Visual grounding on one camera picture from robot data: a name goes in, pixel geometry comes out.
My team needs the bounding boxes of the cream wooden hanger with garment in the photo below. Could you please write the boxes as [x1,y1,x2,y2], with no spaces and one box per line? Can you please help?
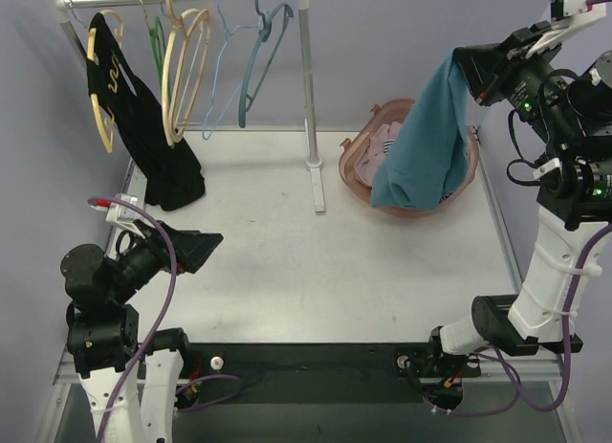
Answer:
[86,9,124,153]

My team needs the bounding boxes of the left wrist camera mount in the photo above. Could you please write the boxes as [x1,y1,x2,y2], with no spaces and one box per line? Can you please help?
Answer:
[88,193,140,234]

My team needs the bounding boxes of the white clothes rack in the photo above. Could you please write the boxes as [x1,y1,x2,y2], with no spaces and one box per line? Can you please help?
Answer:
[44,0,326,214]

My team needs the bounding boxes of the blue white striped garment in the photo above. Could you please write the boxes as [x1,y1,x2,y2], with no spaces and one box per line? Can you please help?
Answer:
[382,139,395,156]

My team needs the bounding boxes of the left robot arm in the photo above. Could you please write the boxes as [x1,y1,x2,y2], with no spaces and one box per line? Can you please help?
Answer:
[60,222,223,442]

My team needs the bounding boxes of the teal tank top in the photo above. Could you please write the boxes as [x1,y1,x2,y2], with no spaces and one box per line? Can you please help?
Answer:
[370,54,470,210]

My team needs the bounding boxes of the green thin hanger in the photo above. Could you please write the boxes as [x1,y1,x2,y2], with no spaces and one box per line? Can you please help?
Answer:
[138,0,176,150]

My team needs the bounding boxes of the pink plastic laundry basket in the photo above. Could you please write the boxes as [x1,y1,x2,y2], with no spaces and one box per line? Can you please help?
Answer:
[339,99,479,218]

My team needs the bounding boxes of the light blue wire hanger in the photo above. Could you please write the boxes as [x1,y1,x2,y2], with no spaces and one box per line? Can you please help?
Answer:
[201,0,270,141]

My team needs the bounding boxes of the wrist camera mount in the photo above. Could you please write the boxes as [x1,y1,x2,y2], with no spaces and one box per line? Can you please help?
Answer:
[526,0,611,58]
[88,193,140,234]

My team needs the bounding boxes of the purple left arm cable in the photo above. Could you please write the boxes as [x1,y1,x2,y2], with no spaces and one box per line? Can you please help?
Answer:
[88,196,243,443]

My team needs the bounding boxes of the teal plastic hanger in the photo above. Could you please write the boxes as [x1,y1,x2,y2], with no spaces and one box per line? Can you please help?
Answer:
[238,0,295,128]

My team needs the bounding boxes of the pale pink garment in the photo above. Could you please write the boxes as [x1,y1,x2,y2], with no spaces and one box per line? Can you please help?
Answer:
[354,122,402,188]

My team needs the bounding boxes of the black hanging garment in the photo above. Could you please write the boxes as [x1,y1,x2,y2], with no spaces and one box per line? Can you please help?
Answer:
[86,12,206,211]

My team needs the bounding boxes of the beige wooden hanger front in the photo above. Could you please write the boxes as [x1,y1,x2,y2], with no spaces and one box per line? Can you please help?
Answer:
[161,3,208,147]

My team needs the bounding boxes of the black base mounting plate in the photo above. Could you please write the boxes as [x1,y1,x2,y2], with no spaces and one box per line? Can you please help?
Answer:
[157,342,484,409]

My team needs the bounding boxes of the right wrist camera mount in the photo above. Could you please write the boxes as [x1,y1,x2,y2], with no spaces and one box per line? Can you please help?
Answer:
[526,0,611,58]

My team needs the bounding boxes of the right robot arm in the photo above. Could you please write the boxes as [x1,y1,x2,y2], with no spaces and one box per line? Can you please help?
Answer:
[411,22,611,378]

